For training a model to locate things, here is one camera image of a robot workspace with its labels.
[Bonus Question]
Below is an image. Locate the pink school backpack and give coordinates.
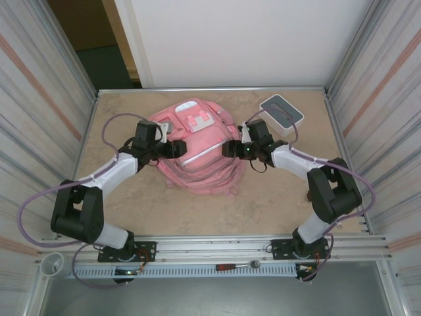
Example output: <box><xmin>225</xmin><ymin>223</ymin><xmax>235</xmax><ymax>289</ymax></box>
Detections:
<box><xmin>146</xmin><ymin>97</ymin><xmax>247</xmax><ymax>198</ymax></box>

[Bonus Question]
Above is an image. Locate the white grey tissue box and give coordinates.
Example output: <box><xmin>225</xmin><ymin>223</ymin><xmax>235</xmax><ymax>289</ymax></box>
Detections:
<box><xmin>259</xmin><ymin>94</ymin><xmax>304</xmax><ymax>138</ymax></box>

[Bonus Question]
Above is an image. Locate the translucent corrugated side panel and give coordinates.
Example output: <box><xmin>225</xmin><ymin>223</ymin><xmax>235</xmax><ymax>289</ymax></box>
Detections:
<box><xmin>324</xmin><ymin>0</ymin><xmax>421</xmax><ymax>316</ymax></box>
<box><xmin>0</xmin><ymin>0</ymin><xmax>99</xmax><ymax>316</ymax></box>

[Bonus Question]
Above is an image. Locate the white plastic cup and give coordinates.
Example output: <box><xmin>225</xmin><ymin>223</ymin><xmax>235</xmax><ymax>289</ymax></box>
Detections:
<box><xmin>41</xmin><ymin>251</ymin><xmax>65</xmax><ymax>276</ymax></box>

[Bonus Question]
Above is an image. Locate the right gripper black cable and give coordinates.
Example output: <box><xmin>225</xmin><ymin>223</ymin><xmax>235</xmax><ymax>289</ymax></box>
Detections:
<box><xmin>248</xmin><ymin>157</ymin><xmax>268</xmax><ymax>174</ymax></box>

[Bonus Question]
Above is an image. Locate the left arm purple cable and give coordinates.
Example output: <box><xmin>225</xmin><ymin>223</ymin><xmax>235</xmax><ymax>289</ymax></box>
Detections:
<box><xmin>18</xmin><ymin>112</ymin><xmax>165</xmax><ymax>290</ymax></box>

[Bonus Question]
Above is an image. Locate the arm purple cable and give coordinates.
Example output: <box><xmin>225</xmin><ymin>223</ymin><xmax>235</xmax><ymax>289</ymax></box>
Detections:
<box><xmin>243</xmin><ymin>110</ymin><xmax>376</xmax><ymax>282</ymax></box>
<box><xmin>18</xmin><ymin>112</ymin><xmax>165</xmax><ymax>290</ymax></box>

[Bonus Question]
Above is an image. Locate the aluminium front rail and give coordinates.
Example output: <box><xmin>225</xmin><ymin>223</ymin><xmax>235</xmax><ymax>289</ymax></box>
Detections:
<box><xmin>39</xmin><ymin>234</ymin><xmax>392</xmax><ymax>263</ymax></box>

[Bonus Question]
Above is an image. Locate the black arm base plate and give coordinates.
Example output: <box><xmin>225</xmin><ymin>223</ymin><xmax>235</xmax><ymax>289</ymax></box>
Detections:
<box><xmin>270</xmin><ymin>238</ymin><xmax>330</xmax><ymax>261</ymax></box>
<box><xmin>97</xmin><ymin>241</ymin><xmax>157</xmax><ymax>263</ymax></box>

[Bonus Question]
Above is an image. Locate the ratchet wrench with red handle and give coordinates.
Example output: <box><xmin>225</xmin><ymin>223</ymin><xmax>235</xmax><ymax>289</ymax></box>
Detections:
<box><xmin>215</xmin><ymin>259</ymin><xmax>261</xmax><ymax>271</ymax></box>

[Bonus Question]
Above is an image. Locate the white slotted cable duct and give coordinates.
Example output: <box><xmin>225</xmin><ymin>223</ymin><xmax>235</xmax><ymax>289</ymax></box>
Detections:
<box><xmin>70</xmin><ymin>265</ymin><xmax>299</xmax><ymax>279</ymax></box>

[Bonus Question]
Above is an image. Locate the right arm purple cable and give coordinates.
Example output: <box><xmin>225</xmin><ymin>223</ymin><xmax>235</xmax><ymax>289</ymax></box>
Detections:
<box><xmin>243</xmin><ymin>110</ymin><xmax>376</xmax><ymax>282</ymax></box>

